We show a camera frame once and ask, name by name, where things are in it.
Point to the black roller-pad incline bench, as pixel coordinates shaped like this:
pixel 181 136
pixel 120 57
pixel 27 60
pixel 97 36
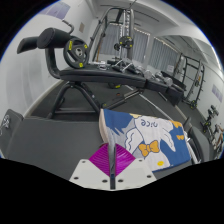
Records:
pixel 100 75

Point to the black dumbbell rack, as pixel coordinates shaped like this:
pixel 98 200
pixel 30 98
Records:
pixel 208 121

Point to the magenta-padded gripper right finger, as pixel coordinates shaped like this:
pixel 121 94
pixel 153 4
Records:
pixel 136 173

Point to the small purple wall poster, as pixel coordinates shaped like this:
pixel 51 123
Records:
pixel 217 93

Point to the black padded flat bench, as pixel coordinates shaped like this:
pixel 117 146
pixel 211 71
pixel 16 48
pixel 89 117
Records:
pixel 50 140

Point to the black squat rack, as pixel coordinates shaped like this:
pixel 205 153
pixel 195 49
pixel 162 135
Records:
pixel 199 80

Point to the metal clip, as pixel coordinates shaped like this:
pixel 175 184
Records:
pixel 4 121

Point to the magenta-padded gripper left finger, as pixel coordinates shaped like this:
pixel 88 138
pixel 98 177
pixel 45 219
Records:
pixel 90 175

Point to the grey window curtain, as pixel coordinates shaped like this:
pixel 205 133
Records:
pixel 163 53
pixel 140 45

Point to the black upright panel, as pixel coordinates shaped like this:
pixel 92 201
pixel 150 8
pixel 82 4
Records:
pixel 173 80

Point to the small brown wall plaque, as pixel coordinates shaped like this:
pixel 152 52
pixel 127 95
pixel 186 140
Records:
pixel 81 27

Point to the black yellow-marked weight plate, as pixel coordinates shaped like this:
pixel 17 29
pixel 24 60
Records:
pixel 71 58

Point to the blue white cartoon towel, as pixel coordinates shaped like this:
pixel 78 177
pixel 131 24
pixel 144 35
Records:
pixel 163 133

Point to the chrome dumbbell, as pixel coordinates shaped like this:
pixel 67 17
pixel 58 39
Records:
pixel 150 74
pixel 164 80

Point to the silver barbell bar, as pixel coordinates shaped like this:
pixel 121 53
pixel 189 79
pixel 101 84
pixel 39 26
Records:
pixel 195 150

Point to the small black weight plate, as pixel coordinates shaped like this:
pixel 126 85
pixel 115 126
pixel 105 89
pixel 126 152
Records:
pixel 126 42

